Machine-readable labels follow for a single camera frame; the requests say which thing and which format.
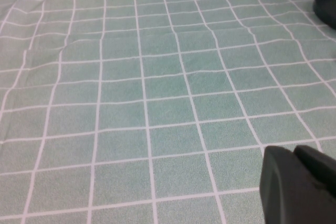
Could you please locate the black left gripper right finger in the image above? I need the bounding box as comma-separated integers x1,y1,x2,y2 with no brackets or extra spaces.
292,144,336,200

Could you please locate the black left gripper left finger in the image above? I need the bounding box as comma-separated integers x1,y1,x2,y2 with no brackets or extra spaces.
258,145,336,224

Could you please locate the black mesh wastebasket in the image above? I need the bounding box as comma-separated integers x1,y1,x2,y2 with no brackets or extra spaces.
312,0,336,30

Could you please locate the green checked tablecloth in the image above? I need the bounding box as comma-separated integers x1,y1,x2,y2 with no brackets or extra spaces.
0,0,336,224

